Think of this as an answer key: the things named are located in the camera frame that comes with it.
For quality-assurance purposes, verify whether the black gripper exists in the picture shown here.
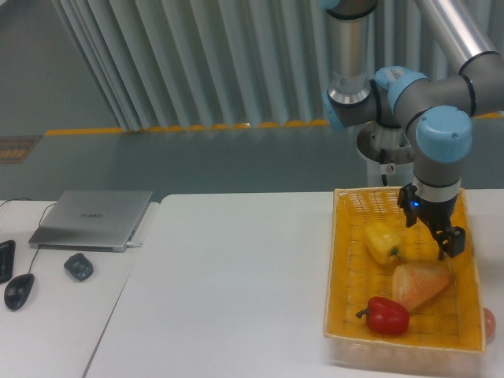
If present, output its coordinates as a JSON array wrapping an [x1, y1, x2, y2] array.
[[397, 183, 466, 260]]

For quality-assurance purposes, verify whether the yellow bell pepper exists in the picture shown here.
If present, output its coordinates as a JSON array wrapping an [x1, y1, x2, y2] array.
[[364, 221, 402, 265]]

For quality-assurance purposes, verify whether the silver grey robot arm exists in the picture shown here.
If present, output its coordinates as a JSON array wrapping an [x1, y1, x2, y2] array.
[[321, 1, 503, 258]]

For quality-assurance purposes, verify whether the yellow woven basket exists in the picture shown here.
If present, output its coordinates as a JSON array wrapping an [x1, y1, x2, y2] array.
[[324, 187, 486, 353]]

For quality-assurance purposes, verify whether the red bell pepper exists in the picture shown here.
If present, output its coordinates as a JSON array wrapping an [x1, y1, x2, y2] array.
[[356, 296, 410, 335]]

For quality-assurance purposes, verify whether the bread loaf piece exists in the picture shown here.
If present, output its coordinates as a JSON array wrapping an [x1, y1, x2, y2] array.
[[391, 264, 451, 312]]

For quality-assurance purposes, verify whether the orange round fruit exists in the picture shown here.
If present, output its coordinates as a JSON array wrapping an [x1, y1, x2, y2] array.
[[484, 307, 496, 340]]

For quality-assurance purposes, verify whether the grey pleated curtain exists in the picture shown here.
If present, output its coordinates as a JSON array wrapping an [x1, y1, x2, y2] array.
[[50, 0, 504, 132]]

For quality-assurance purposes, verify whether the silver closed laptop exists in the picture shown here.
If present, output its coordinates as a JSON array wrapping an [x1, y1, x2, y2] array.
[[28, 191, 152, 252]]

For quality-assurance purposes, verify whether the small black puck device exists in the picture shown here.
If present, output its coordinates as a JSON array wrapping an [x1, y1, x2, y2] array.
[[64, 253, 94, 282]]

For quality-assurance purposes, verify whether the black computer mouse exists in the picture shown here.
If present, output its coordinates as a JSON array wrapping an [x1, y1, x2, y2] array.
[[4, 273, 35, 311]]

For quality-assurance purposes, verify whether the black keyboard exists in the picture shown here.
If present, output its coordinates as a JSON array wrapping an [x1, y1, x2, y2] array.
[[0, 240, 16, 284]]

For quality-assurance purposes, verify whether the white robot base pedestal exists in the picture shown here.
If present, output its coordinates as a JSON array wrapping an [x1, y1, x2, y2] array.
[[357, 123, 414, 187]]

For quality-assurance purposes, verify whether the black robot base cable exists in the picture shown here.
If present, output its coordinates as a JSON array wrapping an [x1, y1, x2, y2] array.
[[378, 148, 389, 187]]

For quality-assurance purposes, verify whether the black mouse cable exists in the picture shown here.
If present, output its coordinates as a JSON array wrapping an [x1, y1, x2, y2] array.
[[0, 197, 59, 276]]

